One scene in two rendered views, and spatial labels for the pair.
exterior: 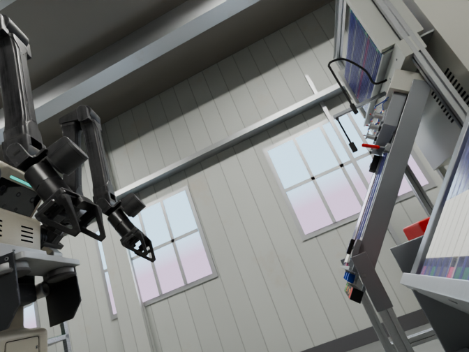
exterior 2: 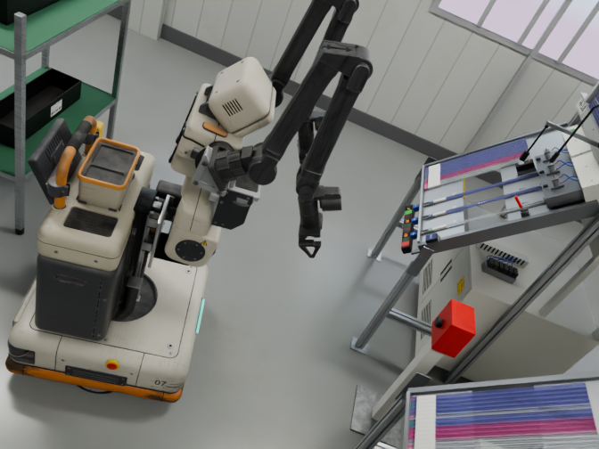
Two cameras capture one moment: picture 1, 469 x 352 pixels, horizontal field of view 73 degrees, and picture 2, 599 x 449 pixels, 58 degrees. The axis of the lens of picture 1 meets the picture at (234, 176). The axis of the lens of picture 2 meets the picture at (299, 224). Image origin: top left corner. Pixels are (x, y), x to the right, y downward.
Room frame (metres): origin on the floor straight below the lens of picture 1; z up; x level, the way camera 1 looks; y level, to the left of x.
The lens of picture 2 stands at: (-0.65, 0.65, 2.08)
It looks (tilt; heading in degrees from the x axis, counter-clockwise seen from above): 39 degrees down; 348
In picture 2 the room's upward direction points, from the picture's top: 25 degrees clockwise
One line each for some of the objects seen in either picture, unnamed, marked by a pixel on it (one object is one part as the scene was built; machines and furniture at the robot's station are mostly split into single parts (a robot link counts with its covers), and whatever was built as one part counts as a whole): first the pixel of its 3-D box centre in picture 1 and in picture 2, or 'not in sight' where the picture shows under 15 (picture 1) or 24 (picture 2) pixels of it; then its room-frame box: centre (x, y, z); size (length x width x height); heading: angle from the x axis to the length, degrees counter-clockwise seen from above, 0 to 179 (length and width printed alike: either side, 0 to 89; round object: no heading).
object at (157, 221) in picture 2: not in sight; (184, 224); (0.87, 0.73, 0.68); 0.28 x 0.27 x 0.25; 3
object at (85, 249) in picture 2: not in sight; (106, 234); (0.79, 0.99, 0.59); 0.55 x 0.34 x 0.83; 3
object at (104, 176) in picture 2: not in sight; (109, 174); (0.79, 1.01, 0.87); 0.23 x 0.15 x 0.11; 3
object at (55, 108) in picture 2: not in sight; (34, 105); (1.67, 1.63, 0.41); 0.57 x 0.17 x 0.11; 171
